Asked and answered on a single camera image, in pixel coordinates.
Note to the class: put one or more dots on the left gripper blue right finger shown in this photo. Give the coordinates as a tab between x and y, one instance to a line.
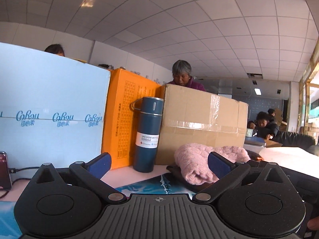
229	175

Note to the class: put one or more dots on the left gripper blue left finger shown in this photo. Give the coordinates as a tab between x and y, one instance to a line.
88	175

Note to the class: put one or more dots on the pink knitted sweater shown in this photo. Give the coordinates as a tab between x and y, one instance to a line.
192	159

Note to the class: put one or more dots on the seated person in black jacket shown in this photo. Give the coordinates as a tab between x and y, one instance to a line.
264	125

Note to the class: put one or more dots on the anime print desk mat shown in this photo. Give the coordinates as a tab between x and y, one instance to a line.
162	184

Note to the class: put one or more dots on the brown cardboard box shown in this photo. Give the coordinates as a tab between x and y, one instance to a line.
193	116

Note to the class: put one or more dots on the light blue carton box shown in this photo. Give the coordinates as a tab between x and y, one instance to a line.
52	109

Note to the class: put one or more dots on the dark blue vacuum bottle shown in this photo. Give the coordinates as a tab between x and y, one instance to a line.
148	132

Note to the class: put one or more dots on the smartphone with lit screen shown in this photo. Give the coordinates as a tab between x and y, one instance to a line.
5	180

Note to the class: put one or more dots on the orange carton box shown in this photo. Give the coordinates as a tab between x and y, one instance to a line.
120	120

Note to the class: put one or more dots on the grey-haired woman in purple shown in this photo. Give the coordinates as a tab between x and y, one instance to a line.
181	75

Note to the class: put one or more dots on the dark-haired person behind boxes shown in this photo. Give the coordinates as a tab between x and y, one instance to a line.
55	49

